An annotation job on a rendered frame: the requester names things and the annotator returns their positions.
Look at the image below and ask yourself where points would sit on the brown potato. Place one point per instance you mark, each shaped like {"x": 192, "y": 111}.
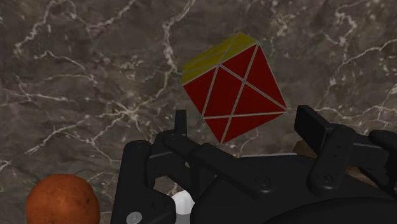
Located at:
{"x": 62, "y": 200}

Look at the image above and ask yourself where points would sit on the red and yellow puzzle cube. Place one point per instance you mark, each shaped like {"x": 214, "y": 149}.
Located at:
{"x": 235, "y": 93}

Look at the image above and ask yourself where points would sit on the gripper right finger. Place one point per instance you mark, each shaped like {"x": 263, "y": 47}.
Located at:
{"x": 333, "y": 149}

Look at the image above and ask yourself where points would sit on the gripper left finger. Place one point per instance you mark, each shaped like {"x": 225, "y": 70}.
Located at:
{"x": 173, "y": 145}

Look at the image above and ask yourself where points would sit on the white round object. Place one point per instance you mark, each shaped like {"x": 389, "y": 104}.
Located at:
{"x": 183, "y": 203}

